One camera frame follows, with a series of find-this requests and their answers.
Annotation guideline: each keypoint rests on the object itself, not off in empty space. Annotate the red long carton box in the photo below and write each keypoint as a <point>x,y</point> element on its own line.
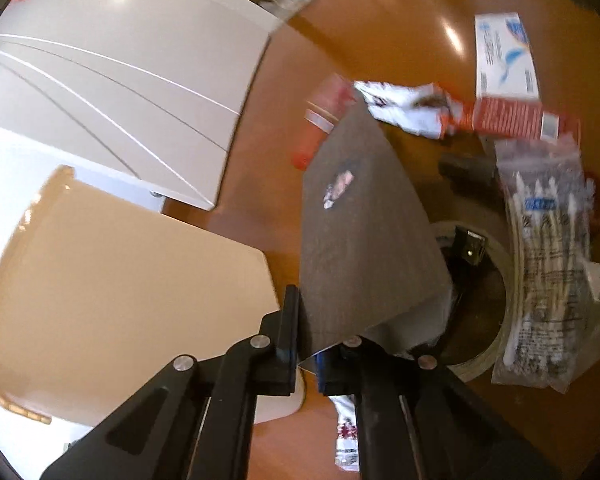
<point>511,118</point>

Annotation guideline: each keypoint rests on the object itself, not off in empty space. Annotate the beige plastic trash bin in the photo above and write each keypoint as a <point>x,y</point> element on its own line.
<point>98,294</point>

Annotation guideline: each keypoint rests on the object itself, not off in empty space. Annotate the white bedroom door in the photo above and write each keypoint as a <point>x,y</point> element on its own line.
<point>141,97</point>

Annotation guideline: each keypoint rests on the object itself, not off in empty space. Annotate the white blue flat carton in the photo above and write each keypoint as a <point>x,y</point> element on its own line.
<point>504,63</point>

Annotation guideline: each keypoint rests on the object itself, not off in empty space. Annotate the white orange snack wrapper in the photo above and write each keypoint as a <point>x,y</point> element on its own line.
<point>427,110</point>

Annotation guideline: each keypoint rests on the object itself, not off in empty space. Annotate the grey brown box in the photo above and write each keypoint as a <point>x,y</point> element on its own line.
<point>370,265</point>

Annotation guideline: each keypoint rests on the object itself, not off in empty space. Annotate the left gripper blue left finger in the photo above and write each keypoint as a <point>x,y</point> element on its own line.
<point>193,419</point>

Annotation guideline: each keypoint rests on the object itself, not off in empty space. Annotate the cotton swab bag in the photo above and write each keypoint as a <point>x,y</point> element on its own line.
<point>547,211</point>

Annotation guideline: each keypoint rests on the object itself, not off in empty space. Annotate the crumpled white orange wrapper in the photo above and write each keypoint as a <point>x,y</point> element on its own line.
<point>346,454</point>

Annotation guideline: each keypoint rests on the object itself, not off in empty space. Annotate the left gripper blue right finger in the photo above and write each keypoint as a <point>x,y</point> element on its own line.
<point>424,424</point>

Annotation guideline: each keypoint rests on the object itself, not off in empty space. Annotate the red cigarette pack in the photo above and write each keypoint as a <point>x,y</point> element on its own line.
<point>326,105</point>

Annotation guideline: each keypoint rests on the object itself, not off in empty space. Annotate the masking tape roll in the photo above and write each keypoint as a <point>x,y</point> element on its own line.
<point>480,304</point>

